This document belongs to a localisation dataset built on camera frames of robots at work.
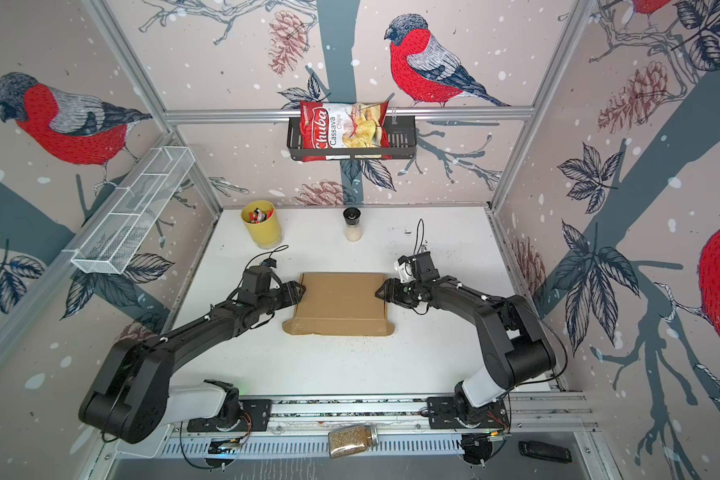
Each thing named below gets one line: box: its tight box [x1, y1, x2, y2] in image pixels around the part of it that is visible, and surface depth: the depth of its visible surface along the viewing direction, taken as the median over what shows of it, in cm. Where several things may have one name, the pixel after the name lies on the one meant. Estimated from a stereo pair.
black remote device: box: [518, 440, 573, 464], surface depth 69 cm
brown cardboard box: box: [282, 272, 396, 336], surface depth 88 cm
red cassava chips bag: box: [300, 101, 392, 162], surface depth 90 cm
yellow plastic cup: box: [241, 200, 283, 249], surface depth 106 cm
